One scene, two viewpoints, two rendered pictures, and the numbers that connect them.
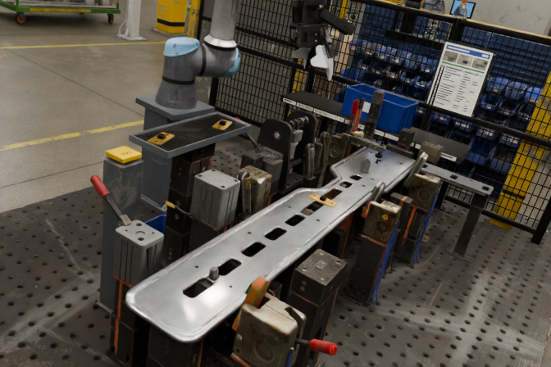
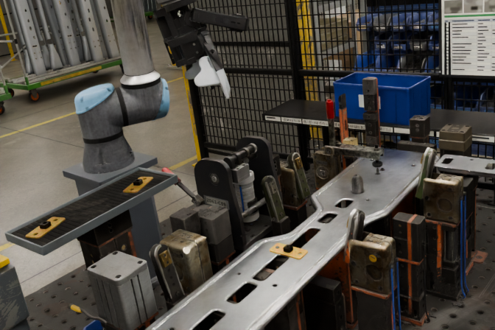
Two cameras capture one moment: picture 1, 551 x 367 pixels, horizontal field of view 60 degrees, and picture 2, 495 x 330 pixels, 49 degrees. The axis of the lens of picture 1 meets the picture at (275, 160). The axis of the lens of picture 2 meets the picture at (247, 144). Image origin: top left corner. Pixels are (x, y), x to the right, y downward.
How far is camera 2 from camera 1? 0.43 m
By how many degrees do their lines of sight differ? 12
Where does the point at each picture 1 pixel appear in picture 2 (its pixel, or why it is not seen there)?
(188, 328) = not seen: outside the picture
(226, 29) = (138, 61)
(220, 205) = (122, 301)
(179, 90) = (104, 149)
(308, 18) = (179, 26)
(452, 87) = (468, 44)
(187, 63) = (102, 116)
